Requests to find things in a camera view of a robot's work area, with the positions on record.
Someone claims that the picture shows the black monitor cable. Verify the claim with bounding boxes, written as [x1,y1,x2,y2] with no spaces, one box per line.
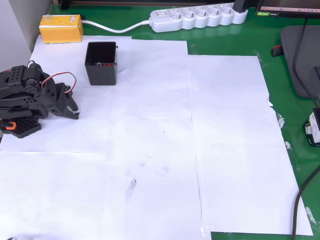
[292,17,320,110]

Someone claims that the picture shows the white power strip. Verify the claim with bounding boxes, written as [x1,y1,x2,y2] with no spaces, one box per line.
[149,2,249,33]

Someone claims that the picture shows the small black green device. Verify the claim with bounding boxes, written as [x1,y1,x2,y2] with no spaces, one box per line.
[302,107,320,147]

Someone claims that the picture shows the green desk mat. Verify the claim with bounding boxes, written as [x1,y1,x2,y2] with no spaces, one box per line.
[48,2,320,240]

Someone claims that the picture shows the black computer monitor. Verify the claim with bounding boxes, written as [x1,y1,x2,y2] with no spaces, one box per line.
[254,0,320,19]

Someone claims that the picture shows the black plug adapter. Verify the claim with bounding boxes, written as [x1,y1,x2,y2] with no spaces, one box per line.
[232,0,248,13]

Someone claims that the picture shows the white power cable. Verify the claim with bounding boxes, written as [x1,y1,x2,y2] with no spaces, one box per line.
[81,19,154,34]

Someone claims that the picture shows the yellow cardboard box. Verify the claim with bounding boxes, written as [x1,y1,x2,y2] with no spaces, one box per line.
[39,14,85,45]

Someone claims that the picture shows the white taped paper cover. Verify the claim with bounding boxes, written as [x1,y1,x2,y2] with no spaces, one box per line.
[0,34,315,240]

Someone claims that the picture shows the orange black table clamp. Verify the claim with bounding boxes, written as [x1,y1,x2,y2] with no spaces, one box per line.
[0,119,17,131]

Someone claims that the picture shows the thick black cable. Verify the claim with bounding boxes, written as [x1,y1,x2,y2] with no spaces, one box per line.
[291,166,320,240]

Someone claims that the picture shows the red black small tag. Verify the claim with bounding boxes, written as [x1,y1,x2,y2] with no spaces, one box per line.
[271,44,283,57]

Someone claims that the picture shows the black square container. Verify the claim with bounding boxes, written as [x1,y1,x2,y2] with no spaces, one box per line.
[84,41,119,86]

